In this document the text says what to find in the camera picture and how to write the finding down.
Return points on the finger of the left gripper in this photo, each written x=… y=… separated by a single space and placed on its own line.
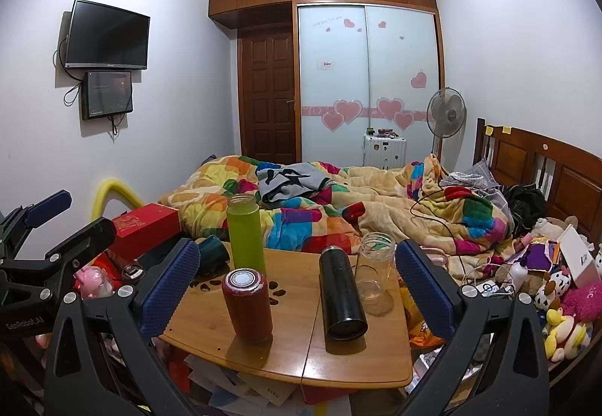
x=84 y=241
x=17 y=226

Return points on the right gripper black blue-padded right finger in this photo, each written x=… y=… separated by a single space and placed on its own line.
x=514 y=377

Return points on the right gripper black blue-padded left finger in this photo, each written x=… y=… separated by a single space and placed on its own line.
x=101 y=361

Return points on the red thermos cup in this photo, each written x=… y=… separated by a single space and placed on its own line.
x=246 y=296

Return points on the red rectangular box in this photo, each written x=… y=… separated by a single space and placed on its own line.
x=142 y=229

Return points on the yellow foam tube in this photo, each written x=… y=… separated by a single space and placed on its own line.
x=116 y=190

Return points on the yellow duck plush toy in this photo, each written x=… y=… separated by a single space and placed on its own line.
x=565 y=339

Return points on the pink plush toy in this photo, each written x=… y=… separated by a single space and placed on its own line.
x=583 y=304

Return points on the black white cow plush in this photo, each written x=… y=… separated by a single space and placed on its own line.
x=554 y=287

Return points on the dark teal pouch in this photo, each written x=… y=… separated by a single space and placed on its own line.
x=213 y=256

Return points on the white cardboard box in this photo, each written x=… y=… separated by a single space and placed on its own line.
x=578 y=258

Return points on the green bottle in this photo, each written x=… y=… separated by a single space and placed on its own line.
x=244 y=230

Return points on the black bag on bed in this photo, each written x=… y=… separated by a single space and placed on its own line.
x=527 y=205

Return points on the black thermos bottle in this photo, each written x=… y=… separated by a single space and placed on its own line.
x=342 y=311

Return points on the clear glass jar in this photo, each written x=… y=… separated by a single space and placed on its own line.
x=373 y=265

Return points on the grey black garment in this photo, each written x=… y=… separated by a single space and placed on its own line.
x=277 y=183

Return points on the colourful patchwork blanket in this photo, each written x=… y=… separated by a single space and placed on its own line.
x=406 y=203

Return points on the wooden bed headboard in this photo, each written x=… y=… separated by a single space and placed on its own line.
x=570 y=178

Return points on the brown wooden door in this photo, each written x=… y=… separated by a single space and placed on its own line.
x=267 y=94

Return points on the white suitcase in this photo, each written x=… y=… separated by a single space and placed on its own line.
x=384 y=153

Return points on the standing electric fan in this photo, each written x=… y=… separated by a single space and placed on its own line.
x=446 y=115

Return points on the frosted sliding wardrobe doors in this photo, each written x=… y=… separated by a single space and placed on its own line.
x=365 y=70

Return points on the small wall monitor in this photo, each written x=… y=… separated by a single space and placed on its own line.
x=106 y=94

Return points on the wall-mounted black television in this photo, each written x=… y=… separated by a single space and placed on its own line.
x=102 y=36

